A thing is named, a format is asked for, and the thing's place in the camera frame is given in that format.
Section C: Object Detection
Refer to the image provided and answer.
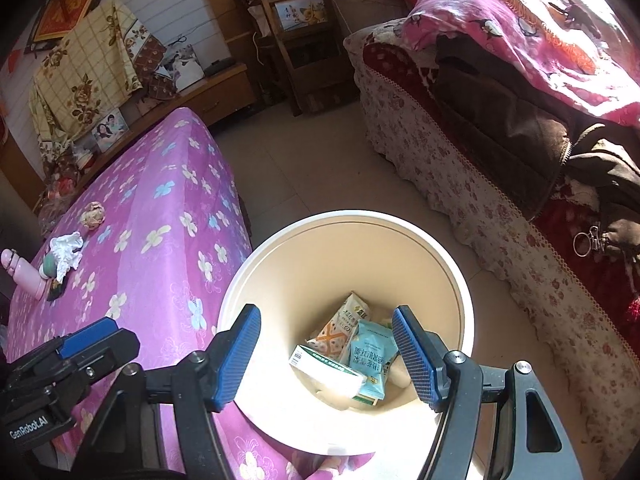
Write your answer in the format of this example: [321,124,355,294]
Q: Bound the framed family photo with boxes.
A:
[91,107,131,154]

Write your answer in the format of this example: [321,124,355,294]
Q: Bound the low wooden cabinet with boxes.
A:
[30,62,257,211]

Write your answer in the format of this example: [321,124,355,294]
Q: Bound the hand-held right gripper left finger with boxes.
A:
[72,304,262,480]

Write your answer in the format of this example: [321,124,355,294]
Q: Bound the crumpled white tissue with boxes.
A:
[47,231,85,284]

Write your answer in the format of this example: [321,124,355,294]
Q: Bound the red framed wall picture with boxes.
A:
[24,0,110,55]

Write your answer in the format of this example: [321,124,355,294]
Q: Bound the pink cartoon print blanket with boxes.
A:
[402,0,640,128]

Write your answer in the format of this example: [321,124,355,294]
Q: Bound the dark wooden chair rack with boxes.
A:
[234,0,353,117]

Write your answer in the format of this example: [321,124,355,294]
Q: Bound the unframed leaning photo print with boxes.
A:
[155,42,207,94]

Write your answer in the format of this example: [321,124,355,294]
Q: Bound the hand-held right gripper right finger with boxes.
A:
[391,305,583,480]

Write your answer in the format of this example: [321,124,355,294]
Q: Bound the green and white carton box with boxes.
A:
[288,344,368,402]

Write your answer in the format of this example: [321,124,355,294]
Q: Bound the pink water bottle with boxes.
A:
[0,248,49,297]

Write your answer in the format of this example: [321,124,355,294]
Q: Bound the metal key ring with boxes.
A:
[572,225,609,262]

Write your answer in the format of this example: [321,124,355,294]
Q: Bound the orange and white snack packet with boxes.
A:
[305,291,372,367]

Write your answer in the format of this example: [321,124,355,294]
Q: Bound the yellow floral hanging cloth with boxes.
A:
[29,0,168,173]

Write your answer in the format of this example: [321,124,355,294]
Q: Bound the white round waste bin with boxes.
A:
[216,210,475,480]

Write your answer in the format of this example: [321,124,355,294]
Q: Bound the floral covered sofa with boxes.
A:
[342,25,640,411]

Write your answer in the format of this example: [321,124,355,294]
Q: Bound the crumpled beige paper ball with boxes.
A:
[80,201,107,231]

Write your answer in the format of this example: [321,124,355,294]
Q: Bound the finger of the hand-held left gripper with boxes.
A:
[57,316,121,360]

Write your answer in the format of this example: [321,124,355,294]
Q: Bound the purple floral bed blanket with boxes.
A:
[5,106,377,480]

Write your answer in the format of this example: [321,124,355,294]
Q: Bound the light blue snack packet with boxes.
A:
[337,321,399,402]

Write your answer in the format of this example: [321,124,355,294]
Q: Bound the brown jacket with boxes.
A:
[432,34,640,283]

